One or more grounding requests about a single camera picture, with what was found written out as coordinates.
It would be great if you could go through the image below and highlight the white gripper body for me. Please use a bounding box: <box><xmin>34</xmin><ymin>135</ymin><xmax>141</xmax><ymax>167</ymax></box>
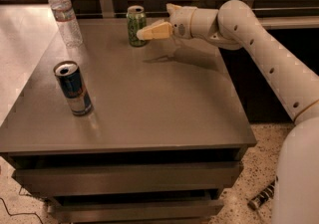
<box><xmin>169</xmin><ymin>6</ymin><xmax>196</xmax><ymax>39</ymax></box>

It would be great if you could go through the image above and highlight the thin metal rail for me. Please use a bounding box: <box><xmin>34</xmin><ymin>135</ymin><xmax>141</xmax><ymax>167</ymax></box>
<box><xmin>76</xmin><ymin>7</ymin><xmax>319</xmax><ymax>19</ymax></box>

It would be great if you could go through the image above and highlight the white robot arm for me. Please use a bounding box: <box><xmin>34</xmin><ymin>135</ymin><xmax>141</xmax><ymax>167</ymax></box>
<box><xmin>137</xmin><ymin>0</ymin><xmax>319</xmax><ymax>224</ymax></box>

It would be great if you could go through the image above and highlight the grey drawer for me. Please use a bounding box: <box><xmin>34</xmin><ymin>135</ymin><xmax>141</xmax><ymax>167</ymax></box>
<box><xmin>48</xmin><ymin>200</ymin><xmax>223</xmax><ymax>223</ymax></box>
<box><xmin>14</xmin><ymin>161</ymin><xmax>242</xmax><ymax>197</ymax></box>

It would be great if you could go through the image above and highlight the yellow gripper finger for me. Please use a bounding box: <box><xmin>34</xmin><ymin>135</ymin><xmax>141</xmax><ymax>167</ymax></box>
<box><xmin>137</xmin><ymin>22</ymin><xmax>172</xmax><ymax>41</ymax></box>
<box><xmin>166</xmin><ymin>3</ymin><xmax>180</xmax><ymax>15</ymax></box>

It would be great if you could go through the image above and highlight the clear plastic water bottle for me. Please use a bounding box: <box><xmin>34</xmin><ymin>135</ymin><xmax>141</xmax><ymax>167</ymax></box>
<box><xmin>48</xmin><ymin>0</ymin><xmax>83</xmax><ymax>48</ymax></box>

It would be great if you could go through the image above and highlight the black floor cable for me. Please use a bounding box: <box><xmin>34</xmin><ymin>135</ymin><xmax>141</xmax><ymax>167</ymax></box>
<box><xmin>0</xmin><ymin>186</ymin><xmax>46</xmax><ymax>224</ymax></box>

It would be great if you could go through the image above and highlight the grey lower drawer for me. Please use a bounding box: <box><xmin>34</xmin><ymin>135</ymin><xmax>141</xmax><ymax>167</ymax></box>
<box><xmin>48</xmin><ymin>200</ymin><xmax>223</xmax><ymax>223</ymax></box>

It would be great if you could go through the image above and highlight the green soda can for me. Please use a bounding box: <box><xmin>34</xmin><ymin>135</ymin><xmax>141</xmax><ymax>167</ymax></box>
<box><xmin>127</xmin><ymin>5</ymin><xmax>147</xmax><ymax>47</ymax></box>

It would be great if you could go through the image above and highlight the white power strip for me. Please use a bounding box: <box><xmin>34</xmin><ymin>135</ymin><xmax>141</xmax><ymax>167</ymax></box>
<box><xmin>247</xmin><ymin>180</ymin><xmax>276</xmax><ymax>211</ymax></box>

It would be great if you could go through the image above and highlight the grey upper drawer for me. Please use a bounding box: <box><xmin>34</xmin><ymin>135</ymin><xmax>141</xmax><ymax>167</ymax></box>
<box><xmin>14</xmin><ymin>161</ymin><xmax>242</xmax><ymax>197</ymax></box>

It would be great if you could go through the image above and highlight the blue silver redbull can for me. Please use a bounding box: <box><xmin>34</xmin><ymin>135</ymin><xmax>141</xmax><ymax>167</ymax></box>
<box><xmin>53</xmin><ymin>61</ymin><xmax>93</xmax><ymax>115</ymax></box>

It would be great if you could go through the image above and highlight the grey drawer cabinet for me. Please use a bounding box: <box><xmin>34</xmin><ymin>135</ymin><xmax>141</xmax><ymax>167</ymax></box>
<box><xmin>0</xmin><ymin>19</ymin><xmax>255</xmax><ymax>224</ymax></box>

